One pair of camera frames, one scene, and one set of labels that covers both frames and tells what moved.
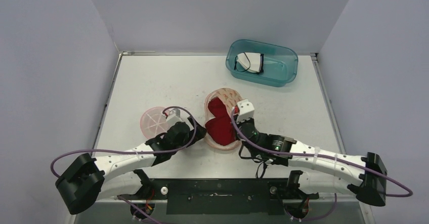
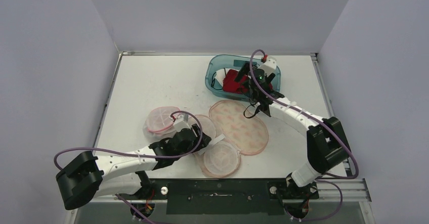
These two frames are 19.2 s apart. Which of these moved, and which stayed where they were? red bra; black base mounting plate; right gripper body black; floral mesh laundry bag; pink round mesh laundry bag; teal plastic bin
Moved: floral mesh laundry bag; red bra; right gripper body black; teal plastic bin
Stayed: black base mounting plate; pink round mesh laundry bag
